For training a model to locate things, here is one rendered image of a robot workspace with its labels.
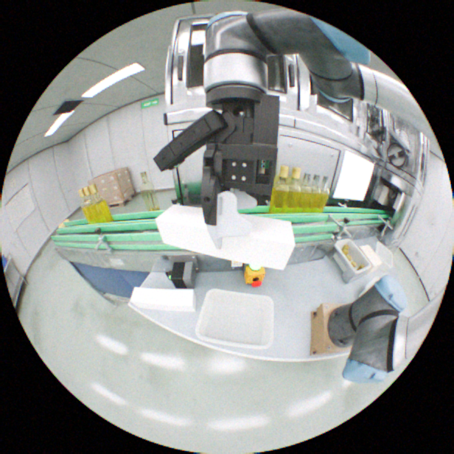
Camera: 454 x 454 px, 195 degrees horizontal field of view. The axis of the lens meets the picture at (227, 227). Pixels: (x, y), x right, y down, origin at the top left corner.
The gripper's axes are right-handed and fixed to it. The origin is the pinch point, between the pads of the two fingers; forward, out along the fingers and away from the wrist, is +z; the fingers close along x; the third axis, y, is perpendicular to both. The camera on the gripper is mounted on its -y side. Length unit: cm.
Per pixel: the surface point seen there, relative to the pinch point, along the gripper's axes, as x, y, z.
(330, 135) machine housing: 61, 40, -25
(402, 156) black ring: 73, 121, -41
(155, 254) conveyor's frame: 4.5, -29.2, 22.2
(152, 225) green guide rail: 12.4, -34.3, 14.4
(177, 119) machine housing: 34, -30, -25
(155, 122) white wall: 266, -264, -84
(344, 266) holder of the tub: 24, 54, 29
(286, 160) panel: 51, 16, -7
